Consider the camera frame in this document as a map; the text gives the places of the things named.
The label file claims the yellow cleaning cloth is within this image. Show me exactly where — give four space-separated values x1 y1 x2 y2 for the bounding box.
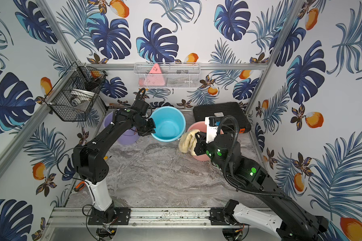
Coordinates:
179 129 199 156

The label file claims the purple plastic bucket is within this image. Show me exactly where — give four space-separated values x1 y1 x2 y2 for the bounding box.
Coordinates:
103 112 139 146

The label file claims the pink plastic bucket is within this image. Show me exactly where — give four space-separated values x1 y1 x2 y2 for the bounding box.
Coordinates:
188 121 210 162

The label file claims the teal plastic bucket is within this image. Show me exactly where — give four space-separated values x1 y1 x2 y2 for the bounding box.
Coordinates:
151 106 186 142

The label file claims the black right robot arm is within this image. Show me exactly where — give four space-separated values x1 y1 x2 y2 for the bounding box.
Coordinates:
194 115 329 241

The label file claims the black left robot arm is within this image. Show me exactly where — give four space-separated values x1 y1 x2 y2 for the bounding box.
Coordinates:
71 100 155 212

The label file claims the pink triangular item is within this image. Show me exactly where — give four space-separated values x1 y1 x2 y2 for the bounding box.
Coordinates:
142 63 166 87

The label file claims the black plastic tool case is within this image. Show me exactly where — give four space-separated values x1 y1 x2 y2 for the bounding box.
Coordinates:
193 102 251 133

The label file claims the clear wall shelf basket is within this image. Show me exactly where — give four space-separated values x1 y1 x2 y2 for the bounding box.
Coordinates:
134 62 201 88

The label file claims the black wire basket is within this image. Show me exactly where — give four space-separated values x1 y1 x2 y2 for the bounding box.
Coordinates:
43 62 107 122

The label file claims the orange handled screwdriver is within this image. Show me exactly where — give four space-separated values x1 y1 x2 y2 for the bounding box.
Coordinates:
74 181 86 192

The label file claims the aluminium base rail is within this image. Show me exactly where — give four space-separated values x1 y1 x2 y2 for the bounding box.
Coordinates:
46 206 295 229

